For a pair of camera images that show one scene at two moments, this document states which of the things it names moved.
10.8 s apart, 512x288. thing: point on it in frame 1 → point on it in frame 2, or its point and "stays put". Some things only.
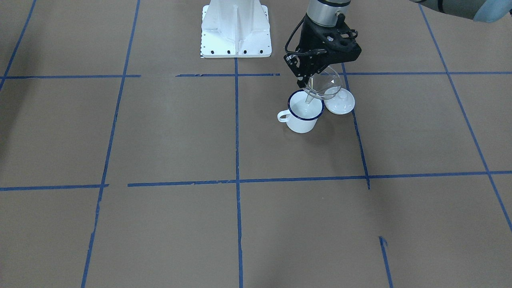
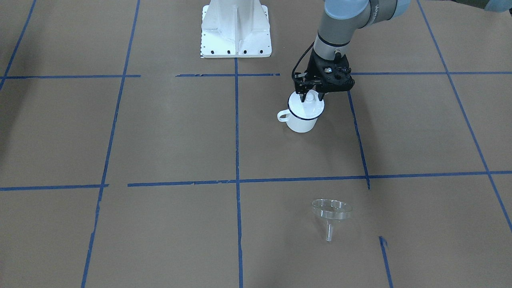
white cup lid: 342,103 → 311,106
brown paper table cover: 128,160 stays put
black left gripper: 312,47 → 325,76
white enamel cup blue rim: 301,117 stays put
